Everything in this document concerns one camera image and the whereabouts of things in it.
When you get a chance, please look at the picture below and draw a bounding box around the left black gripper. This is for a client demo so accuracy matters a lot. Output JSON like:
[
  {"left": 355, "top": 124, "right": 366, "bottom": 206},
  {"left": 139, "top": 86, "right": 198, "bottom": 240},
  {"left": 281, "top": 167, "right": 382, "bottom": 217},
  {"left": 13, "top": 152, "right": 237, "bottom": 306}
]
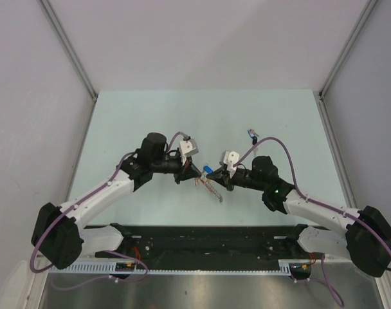
[{"left": 150, "top": 154, "right": 200, "bottom": 183}]

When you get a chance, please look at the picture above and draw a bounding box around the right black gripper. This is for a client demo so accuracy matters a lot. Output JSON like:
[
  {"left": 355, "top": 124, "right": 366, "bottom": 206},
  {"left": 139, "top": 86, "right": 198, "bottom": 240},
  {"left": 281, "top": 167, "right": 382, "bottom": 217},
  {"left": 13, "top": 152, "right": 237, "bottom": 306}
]
[{"left": 207, "top": 165, "right": 266, "bottom": 191}]

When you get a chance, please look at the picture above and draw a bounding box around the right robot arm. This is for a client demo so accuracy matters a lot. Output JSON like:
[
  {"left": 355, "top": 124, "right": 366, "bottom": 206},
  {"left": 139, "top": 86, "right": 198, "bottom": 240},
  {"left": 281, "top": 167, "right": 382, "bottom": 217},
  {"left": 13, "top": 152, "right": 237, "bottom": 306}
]
[{"left": 207, "top": 156, "right": 391, "bottom": 277}]

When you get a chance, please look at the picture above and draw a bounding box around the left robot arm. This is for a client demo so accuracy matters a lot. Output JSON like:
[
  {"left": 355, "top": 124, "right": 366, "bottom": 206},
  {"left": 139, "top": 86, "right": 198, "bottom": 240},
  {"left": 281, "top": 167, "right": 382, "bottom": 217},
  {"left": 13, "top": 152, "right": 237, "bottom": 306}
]
[{"left": 30, "top": 132, "right": 201, "bottom": 274}]

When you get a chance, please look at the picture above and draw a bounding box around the dark blue tag key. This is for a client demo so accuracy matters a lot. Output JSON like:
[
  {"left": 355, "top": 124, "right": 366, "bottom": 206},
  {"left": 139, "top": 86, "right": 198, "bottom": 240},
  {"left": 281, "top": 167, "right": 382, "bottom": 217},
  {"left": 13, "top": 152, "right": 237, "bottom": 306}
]
[{"left": 247, "top": 129, "right": 259, "bottom": 157}]

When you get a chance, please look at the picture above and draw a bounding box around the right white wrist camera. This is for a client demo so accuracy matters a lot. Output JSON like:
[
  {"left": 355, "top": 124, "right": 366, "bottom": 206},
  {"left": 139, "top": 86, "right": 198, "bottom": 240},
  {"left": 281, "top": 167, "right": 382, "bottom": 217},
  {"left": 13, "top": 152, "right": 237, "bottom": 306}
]
[{"left": 219, "top": 151, "right": 240, "bottom": 178}]

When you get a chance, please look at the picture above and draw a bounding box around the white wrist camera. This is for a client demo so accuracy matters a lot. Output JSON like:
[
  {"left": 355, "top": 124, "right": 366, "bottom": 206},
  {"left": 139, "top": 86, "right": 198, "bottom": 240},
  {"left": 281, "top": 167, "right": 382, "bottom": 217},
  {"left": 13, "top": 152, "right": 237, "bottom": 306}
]
[
  {"left": 219, "top": 151, "right": 240, "bottom": 178},
  {"left": 179, "top": 138, "right": 199, "bottom": 166}
]

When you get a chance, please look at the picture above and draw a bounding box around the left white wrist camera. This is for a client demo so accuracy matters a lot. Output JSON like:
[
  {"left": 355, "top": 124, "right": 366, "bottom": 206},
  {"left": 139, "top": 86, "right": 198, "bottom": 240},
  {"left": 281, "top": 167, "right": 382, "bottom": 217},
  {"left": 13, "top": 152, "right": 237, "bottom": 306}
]
[{"left": 179, "top": 138, "right": 199, "bottom": 166}]

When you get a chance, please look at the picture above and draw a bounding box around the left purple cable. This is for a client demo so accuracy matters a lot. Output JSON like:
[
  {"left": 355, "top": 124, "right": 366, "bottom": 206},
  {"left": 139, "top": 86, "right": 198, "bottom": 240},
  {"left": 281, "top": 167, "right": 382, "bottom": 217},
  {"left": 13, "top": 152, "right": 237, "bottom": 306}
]
[{"left": 29, "top": 131, "right": 149, "bottom": 290}]

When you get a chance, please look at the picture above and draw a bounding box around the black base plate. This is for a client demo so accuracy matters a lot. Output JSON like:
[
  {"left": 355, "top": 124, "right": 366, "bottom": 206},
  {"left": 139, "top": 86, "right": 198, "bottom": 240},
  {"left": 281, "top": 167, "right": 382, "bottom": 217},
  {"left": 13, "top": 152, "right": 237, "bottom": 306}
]
[{"left": 86, "top": 224, "right": 325, "bottom": 279}]

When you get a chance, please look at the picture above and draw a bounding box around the white cable duct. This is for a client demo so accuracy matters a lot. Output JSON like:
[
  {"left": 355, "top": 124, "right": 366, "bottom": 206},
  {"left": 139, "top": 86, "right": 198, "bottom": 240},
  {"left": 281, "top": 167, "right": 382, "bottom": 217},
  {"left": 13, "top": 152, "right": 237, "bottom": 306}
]
[{"left": 48, "top": 260, "right": 291, "bottom": 276}]

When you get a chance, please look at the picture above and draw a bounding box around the aluminium frame rail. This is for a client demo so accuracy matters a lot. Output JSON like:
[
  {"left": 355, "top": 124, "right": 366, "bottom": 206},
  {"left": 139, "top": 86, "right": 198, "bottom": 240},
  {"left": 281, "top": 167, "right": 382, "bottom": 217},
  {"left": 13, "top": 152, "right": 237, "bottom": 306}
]
[{"left": 29, "top": 250, "right": 356, "bottom": 274}]

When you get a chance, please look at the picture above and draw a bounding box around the right side aluminium rail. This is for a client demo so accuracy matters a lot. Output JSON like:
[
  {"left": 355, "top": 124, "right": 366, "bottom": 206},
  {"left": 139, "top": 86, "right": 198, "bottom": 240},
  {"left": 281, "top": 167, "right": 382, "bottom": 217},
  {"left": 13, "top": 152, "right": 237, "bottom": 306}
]
[{"left": 313, "top": 91, "right": 358, "bottom": 208}]

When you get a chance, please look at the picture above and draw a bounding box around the left aluminium corner post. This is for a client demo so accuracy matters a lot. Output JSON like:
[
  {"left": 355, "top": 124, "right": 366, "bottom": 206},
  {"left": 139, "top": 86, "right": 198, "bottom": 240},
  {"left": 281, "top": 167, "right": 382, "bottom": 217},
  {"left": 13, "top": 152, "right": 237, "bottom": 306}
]
[{"left": 37, "top": 0, "right": 98, "bottom": 102}]

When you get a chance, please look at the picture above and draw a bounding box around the aluminium corner post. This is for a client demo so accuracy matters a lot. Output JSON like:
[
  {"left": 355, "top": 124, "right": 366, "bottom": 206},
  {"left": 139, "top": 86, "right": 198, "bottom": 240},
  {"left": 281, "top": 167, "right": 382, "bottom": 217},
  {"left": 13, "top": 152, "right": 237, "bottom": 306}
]
[
  {"left": 37, "top": 0, "right": 98, "bottom": 102},
  {"left": 318, "top": 0, "right": 381, "bottom": 100}
]

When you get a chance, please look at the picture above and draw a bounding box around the right aluminium corner post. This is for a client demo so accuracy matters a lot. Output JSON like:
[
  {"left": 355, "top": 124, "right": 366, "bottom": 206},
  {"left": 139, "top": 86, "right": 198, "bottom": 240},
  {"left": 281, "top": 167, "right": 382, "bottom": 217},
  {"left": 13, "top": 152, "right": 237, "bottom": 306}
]
[{"left": 318, "top": 0, "right": 381, "bottom": 100}]

